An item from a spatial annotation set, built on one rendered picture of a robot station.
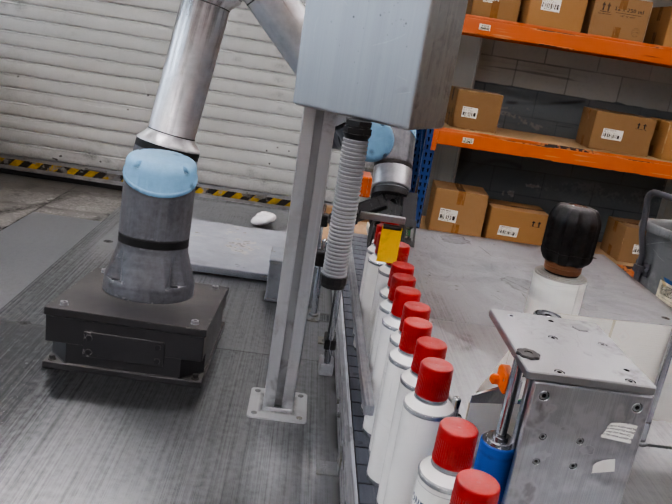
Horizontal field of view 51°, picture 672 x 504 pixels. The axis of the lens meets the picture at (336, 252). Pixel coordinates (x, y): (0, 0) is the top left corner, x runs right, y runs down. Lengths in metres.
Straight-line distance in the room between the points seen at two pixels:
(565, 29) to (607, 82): 1.03
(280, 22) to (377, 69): 0.37
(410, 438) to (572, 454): 0.16
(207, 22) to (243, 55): 4.06
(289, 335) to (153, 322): 0.21
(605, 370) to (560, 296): 0.54
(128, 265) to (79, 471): 0.37
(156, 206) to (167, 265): 0.10
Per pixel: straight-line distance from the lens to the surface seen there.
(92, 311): 1.13
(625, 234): 5.24
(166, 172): 1.15
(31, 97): 5.78
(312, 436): 1.04
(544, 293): 1.18
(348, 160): 0.84
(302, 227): 0.98
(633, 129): 5.11
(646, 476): 1.08
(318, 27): 0.89
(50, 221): 1.90
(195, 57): 1.29
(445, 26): 0.85
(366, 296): 1.16
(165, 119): 1.30
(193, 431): 1.03
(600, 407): 0.63
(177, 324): 1.10
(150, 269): 1.18
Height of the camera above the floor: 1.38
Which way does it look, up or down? 17 degrees down
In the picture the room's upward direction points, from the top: 9 degrees clockwise
